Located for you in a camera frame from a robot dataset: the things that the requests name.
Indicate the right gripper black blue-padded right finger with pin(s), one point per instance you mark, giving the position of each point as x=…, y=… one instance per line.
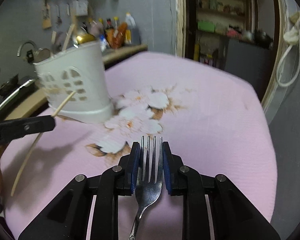
x=213, y=207

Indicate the pink floral table cloth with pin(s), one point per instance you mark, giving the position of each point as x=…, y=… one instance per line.
x=213, y=120

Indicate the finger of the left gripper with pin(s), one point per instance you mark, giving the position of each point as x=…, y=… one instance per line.
x=18, y=128

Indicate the large steel spoon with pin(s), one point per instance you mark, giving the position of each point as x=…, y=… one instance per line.
x=85, y=38

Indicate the white cloth gloves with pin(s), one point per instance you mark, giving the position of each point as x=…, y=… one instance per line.
x=292, y=37

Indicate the grey cabinet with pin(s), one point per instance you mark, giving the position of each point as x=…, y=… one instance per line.
x=246, y=61

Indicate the chrome sink faucet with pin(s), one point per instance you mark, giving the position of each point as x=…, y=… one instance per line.
x=29, y=56

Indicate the yellow cylinder by door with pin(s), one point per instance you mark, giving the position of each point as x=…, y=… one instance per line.
x=196, y=55

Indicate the steel fork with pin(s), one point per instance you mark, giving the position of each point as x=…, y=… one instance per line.
x=149, y=181

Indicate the white plastic utensil holder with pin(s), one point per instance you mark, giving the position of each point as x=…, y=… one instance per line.
x=78, y=69

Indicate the green box on shelf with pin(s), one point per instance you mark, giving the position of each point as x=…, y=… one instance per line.
x=206, y=26

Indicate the white jug bottle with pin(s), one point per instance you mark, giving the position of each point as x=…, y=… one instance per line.
x=132, y=33

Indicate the long wooden chopstick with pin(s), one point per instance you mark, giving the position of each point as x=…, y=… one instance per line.
x=68, y=37

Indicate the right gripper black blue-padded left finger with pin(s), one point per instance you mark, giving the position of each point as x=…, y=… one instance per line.
x=88, y=204

